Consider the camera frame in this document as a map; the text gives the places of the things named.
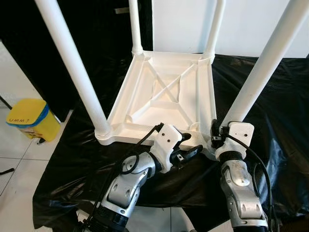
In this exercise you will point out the black door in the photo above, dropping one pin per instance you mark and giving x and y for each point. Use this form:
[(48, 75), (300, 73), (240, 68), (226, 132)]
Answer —
[(106, 58)]

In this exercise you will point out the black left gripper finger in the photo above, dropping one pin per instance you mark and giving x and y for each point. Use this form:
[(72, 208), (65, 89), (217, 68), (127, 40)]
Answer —
[(186, 137), (193, 153)]

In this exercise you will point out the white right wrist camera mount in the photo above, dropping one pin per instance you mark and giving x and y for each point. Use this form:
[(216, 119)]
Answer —
[(239, 133)]

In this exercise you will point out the black plastic cover sheet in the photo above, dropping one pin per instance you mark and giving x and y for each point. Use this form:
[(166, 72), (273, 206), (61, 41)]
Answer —
[(280, 145)]

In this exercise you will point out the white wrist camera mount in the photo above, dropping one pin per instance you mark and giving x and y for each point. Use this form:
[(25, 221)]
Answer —
[(239, 133), (166, 140)]

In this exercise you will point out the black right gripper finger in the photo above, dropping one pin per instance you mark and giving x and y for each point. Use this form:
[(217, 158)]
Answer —
[(214, 128)]

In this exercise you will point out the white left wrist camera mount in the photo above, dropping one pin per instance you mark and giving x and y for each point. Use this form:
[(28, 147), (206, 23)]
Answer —
[(166, 140)]

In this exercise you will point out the yellow bin with blue band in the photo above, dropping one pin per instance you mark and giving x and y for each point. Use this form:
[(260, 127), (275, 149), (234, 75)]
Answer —
[(31, 121)]

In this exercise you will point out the white plastic table leg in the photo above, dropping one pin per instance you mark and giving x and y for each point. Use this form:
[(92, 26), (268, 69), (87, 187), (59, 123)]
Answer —
[(135, 24), (265, 63), (215, 24), (72, 63)]

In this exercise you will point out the short black rod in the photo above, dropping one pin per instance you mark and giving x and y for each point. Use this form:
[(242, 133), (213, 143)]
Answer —
[(6, 170)]

